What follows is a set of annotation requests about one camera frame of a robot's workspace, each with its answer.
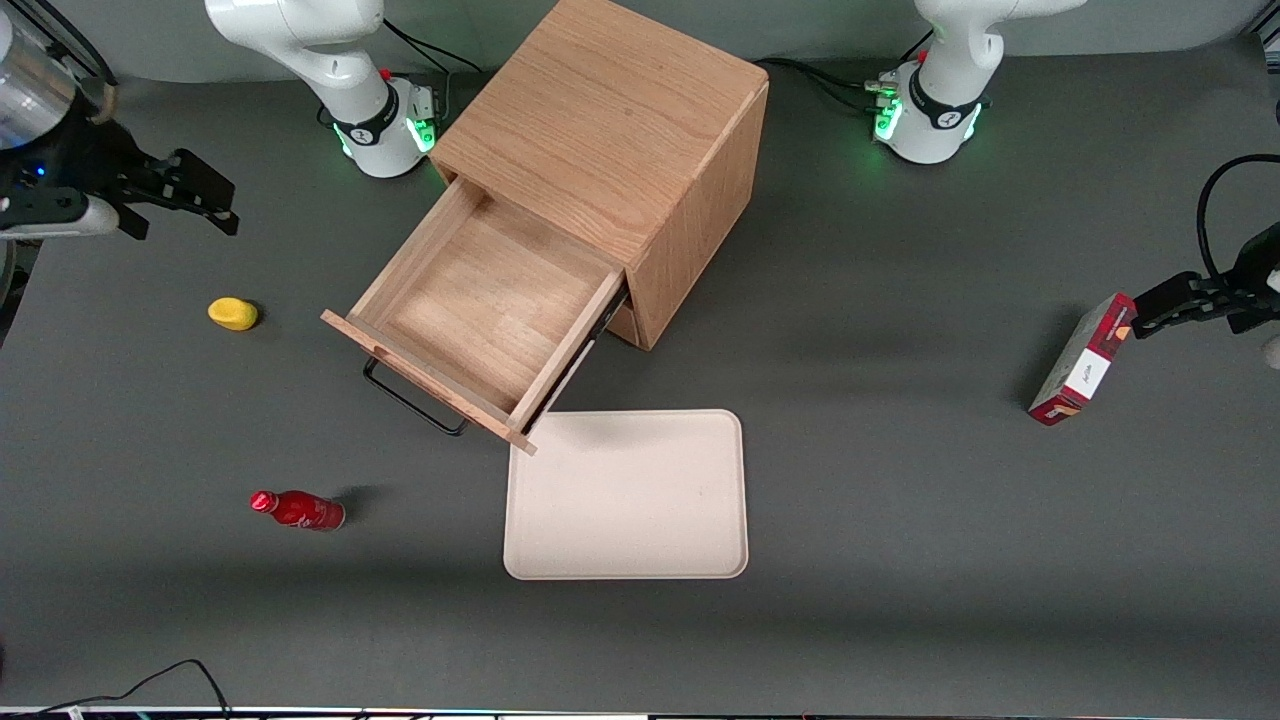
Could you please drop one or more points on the beige rectangular tray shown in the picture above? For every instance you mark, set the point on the beige rectangular tray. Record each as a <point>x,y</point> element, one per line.
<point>630,500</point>

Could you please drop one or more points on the yellow lemon toy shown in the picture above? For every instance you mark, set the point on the yellow lemon toy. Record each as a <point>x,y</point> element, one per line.
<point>233,314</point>

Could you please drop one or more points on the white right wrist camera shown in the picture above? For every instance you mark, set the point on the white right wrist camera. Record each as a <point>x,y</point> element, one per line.
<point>60,218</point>

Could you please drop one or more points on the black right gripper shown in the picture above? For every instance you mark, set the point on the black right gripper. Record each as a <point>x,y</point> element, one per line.
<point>78,160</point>

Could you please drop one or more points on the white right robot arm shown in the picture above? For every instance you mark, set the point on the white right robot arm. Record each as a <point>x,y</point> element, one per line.
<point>340,60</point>

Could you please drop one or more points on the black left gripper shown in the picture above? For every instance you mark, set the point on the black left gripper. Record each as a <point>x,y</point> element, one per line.
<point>1258,268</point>

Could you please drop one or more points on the wooden drawer cabinet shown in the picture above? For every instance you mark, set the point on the wooden drawer cabinet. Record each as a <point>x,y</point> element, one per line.
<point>600,120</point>

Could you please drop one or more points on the red bottle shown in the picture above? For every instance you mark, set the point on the red bottle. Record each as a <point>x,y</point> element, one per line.
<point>300,510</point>

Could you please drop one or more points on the red white carton box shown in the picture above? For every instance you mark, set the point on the red white carton box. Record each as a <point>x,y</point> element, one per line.
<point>1085,360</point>

